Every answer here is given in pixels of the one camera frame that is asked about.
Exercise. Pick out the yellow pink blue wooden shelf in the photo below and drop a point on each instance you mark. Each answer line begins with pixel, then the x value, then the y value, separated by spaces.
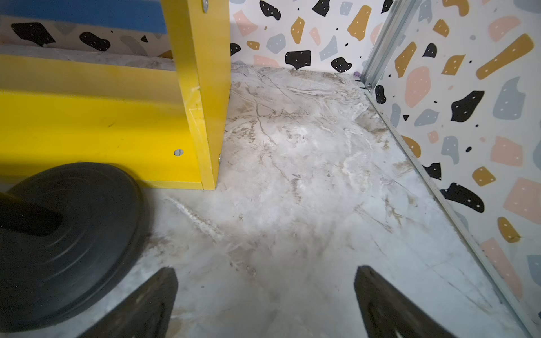
pixel 164 127

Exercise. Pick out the sprinkle kaleidoscope on black stand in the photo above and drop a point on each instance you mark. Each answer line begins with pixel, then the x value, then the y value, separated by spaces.
pixel 69 235

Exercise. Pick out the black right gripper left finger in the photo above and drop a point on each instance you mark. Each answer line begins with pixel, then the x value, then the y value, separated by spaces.
pixel 144 313

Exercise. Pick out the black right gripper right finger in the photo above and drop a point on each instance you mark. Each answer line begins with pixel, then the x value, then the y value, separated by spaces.
pixel 386 312

